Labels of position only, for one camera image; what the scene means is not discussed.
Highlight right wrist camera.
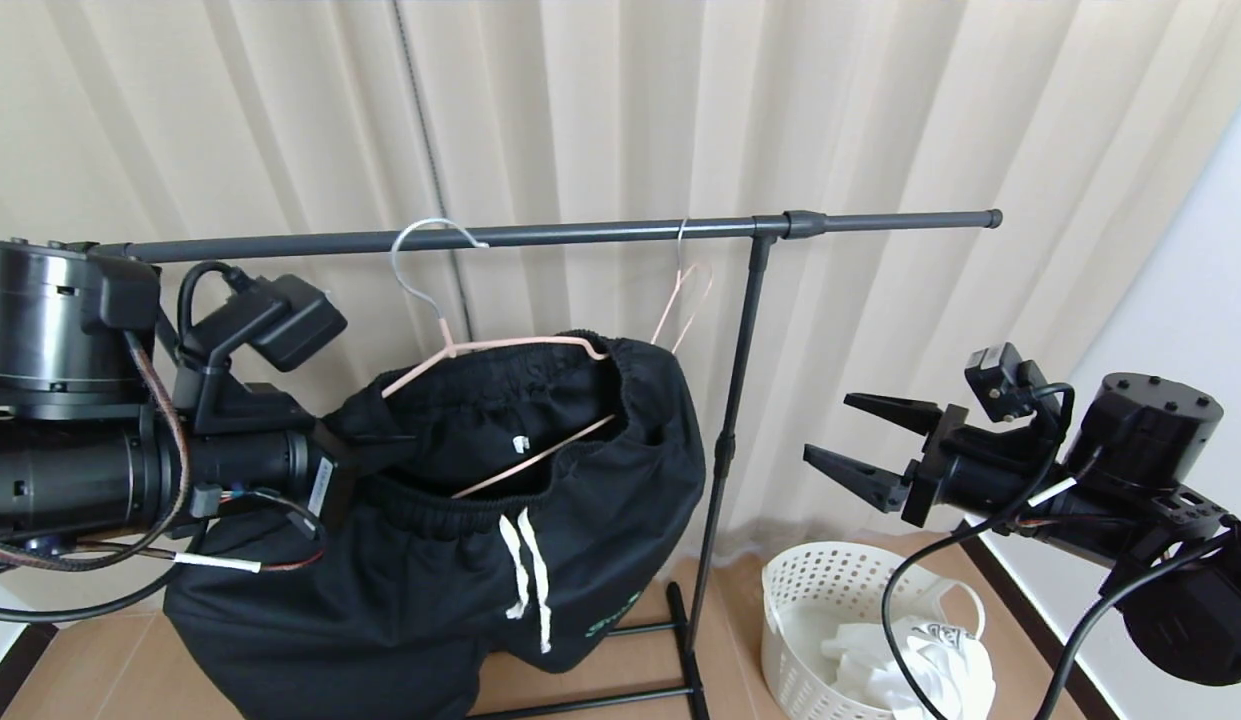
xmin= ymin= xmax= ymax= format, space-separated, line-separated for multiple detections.
xmin=965 ymin=343 xmax=1056 ymax=426

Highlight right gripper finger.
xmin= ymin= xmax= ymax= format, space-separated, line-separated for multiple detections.
xmin=803 ymin=445 xmax=916 ymax=513
xmin=845 ymin=393 xmax=949 ymax=436

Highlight beige curtain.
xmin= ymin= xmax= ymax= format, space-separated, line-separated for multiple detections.
xmin=0 ymin=0 xmax=1241 ymax=601

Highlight pink clothes hanger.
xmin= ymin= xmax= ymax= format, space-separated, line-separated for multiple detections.
xmin=380 ymin=218 xmax=621 ymax=501
xmin=650 ymin=220 xmax=716 ymax=356

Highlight black cable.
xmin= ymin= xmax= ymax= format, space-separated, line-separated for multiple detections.
xmin=0 ymin=262 xmax=256 ymax=624
xmin=880 ymin=385 xmax=1241 ymax=720

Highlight white printed garment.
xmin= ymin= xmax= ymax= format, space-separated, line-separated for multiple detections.
xmin=820 ymin=615 xmax=996 ymax=720

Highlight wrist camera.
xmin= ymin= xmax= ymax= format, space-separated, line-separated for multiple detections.
xmin=965 ymin=343 xmax=1056 ymax=426
xmin=175 ymin=275 xmax=349 ymax=436

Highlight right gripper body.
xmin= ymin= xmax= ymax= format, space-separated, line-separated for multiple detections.
xmin=900 ymin=403 xmax=1071 ymax=528

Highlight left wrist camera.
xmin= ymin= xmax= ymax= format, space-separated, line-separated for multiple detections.
xmin=175 ymin=275 xmax=349 ymax=436

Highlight white laundry basket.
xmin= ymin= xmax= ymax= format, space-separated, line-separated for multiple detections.
xmin=760 ymin=542 xmax=989 ymax=720

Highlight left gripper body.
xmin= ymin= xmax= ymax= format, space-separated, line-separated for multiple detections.
xmin=185 ymin=418 xmax=363 ymax=528

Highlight black shorts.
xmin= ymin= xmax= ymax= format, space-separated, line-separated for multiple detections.
xmin=163 ymin=330 xmax=708 ymax=720

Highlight black clothes rack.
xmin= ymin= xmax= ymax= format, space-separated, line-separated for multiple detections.
xmin=90 ymin=208 xmax=1003 ymax=720

